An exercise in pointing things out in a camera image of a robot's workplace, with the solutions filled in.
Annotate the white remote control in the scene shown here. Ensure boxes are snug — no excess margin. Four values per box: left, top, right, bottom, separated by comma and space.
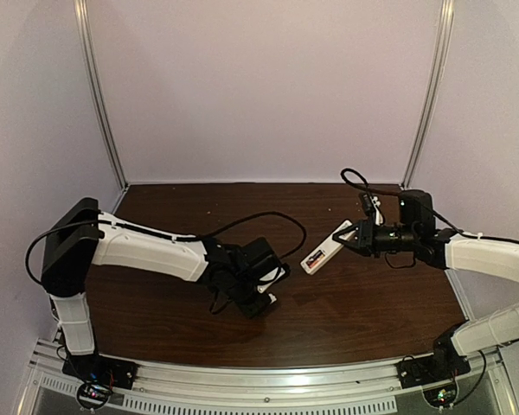
300, 228, 343, 275

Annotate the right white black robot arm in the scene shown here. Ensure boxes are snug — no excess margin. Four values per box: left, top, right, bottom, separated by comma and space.
332, 189, 519, 376

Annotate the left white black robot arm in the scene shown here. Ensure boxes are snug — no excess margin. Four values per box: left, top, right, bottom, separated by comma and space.
30, 197, 289, 380

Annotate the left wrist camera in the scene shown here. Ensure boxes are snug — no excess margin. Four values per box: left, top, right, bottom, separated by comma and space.
256, 263, 291, 293

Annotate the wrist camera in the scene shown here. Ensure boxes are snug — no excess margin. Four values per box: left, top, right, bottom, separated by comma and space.
359, 193, 385, 226
256, 263, 291, 293

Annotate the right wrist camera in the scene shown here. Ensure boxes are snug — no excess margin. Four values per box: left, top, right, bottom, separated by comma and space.
359, 193, 385, 226

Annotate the right black camera cable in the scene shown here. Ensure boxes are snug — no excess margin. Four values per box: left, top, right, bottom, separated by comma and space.
340, 168, 406, 198

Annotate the black camera cable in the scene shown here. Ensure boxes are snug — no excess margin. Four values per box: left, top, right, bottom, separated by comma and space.
24, 210, 307, 286
340, 168, 406, 198

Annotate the left black camera cable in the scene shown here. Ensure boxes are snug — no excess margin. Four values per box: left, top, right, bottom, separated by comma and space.
24, 210, 307, 286

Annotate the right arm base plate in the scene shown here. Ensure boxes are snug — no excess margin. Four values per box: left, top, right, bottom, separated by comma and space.
395, 354, 471, 389

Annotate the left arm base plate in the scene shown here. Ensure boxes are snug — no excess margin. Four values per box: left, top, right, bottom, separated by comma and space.
62, 354, 138, 390

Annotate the front aluminium rail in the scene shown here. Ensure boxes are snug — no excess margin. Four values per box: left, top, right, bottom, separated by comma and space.
25, 336, 514, 414

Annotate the right aluminium frame post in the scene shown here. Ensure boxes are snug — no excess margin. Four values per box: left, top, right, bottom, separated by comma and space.
400, 0, 455, 188

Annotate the aluminium frame post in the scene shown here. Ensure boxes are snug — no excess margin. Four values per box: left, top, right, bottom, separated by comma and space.
400, 0, 455, 188
74, 0, 129, 191

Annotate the left aluminium frame post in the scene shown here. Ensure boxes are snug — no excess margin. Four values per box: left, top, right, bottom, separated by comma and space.
74, 0, 129, 191

